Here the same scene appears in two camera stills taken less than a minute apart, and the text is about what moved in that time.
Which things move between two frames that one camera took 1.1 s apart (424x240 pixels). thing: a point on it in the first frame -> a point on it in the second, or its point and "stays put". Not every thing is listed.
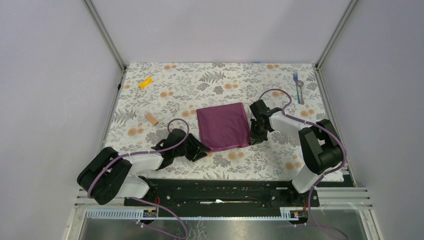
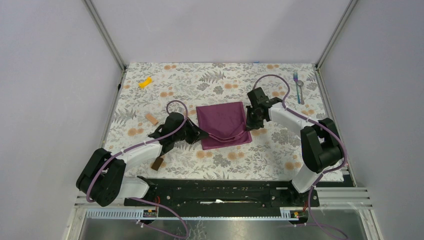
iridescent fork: [295, 78] stays put
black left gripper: [198, 148] -> [197, 133]
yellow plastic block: [142, 85] stays put
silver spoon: [300, 83] stays put
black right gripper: [255, 139] -> [250, 125]
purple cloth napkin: [224, 126] stays put
